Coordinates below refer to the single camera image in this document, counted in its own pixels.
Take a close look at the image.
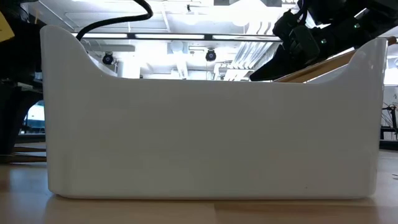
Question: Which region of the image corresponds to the black overhead rail with lights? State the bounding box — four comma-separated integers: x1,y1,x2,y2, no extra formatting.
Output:
72,32,282,43

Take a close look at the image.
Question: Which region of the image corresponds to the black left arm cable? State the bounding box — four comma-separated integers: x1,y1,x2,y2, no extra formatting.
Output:
75,0,154,42

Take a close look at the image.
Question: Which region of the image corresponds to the yellow cable tag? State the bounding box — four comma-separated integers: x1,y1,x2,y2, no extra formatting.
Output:
0,11,16,44

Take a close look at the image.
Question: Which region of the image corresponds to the wooden plank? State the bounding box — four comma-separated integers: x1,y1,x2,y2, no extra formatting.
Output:
12,144,47,163

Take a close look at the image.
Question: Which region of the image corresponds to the black background equipment stand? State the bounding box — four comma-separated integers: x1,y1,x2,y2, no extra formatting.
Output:
379,104,398,151

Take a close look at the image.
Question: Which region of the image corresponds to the white plastic bin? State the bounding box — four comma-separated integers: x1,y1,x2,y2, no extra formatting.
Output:
39,24,389,200

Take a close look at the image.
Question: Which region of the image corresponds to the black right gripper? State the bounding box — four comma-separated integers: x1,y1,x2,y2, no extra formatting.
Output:
249,8,322,82

